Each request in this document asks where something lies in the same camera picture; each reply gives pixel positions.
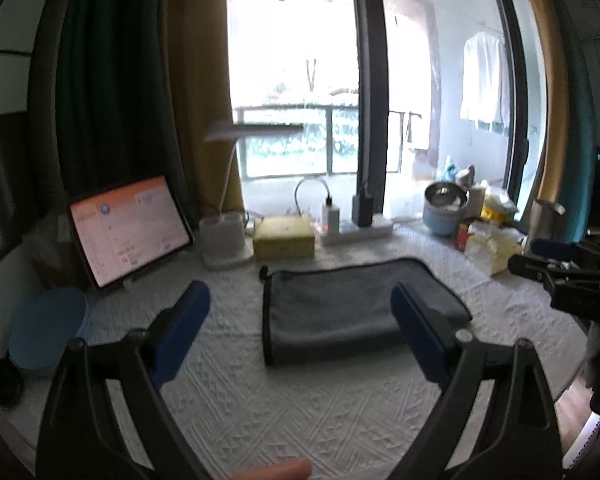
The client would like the grey towel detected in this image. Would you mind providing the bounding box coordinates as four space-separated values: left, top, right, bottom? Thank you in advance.
259 257 474 367

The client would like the black round object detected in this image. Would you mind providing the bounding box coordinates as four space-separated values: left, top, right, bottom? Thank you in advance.
0 357 24 409

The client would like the white charger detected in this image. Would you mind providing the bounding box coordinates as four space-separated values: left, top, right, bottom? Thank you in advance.
321 201 341 235

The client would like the yellow curtain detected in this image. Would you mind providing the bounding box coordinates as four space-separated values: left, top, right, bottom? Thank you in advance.
165 0 246 216
512 0 571 203

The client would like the black window frame post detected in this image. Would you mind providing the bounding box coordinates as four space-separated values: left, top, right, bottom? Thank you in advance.
351 0 390 196

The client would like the pale yellow tissue pack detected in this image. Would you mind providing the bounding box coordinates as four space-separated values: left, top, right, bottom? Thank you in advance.
464 226 524 277

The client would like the blue pot with steel liner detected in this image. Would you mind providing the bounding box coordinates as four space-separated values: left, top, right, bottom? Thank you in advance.
422 181 471 237

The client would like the white charging cable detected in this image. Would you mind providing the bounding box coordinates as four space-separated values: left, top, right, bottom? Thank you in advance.
293 176 332 217

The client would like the steel cup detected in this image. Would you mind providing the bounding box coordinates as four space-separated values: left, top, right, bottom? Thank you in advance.
529 198 566 257

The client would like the dark green curtain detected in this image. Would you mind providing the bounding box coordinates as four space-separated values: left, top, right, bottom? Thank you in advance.
55 0 191 211

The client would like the white quilted tablecloth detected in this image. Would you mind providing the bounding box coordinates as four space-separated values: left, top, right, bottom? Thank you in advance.
2 217 588 480

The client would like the teal curtain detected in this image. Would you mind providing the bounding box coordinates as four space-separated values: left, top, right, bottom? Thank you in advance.
550 0 598 241

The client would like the white hanging shirt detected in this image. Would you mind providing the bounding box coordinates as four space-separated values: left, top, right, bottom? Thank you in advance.
459 29 512 135

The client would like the yellow plastic bag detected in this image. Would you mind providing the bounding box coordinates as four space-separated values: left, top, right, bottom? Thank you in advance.
480 186 519 224

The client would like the red can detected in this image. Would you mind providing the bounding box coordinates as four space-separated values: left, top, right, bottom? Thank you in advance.
454 222 474 252

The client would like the yellow box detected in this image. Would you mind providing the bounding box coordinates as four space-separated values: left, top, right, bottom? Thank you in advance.
253 214 316 260

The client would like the tablet with lit screen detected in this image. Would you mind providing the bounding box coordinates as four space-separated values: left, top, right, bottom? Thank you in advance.
66 175 196 292

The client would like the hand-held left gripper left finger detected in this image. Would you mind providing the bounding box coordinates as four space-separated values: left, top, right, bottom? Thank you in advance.
36 280 212 480

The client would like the blue round container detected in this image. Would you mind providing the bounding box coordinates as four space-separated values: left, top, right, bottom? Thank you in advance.
8 287 89 372

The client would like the person's left hand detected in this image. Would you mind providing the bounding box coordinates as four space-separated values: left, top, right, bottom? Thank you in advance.
228 458 313 480

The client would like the balcony railing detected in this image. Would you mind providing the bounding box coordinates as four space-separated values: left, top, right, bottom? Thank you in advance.
234 104 424 179

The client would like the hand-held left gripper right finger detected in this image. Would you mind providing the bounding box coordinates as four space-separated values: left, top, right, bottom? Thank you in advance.
390 281 564 480

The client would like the white power strip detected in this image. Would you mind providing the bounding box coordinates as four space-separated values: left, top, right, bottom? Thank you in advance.
319 216 395 247

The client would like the black charger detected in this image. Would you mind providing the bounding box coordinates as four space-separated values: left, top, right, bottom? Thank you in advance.
351 191 376 228

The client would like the white desk lamp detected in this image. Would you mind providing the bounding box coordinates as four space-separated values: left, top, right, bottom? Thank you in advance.
199 120 305 269

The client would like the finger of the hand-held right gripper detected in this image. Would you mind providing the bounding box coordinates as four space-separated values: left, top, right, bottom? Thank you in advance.
507 254 581 282
530 238 587 261

